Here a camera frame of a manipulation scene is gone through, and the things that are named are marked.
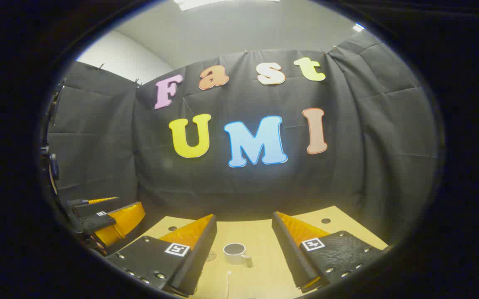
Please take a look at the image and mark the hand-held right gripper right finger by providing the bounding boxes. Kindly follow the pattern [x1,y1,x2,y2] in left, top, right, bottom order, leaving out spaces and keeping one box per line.
[272,211,389,293]

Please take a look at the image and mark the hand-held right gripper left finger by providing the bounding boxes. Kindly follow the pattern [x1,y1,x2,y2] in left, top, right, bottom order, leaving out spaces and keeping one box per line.
[106,214,218,297]

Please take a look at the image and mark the white cup with wooden handle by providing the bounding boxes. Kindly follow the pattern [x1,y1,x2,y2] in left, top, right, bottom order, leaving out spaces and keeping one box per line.
[223,243,253,267]

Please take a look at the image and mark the light wooden desktop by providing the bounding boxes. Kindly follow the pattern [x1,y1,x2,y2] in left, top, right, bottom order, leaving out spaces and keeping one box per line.
[117,206,389,299]

